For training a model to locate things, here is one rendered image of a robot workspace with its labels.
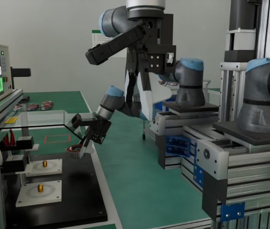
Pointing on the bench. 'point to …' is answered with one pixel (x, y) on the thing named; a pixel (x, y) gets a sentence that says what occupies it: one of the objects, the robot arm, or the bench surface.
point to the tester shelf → (0, 109)
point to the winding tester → (5, 67)
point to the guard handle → (77, 121)
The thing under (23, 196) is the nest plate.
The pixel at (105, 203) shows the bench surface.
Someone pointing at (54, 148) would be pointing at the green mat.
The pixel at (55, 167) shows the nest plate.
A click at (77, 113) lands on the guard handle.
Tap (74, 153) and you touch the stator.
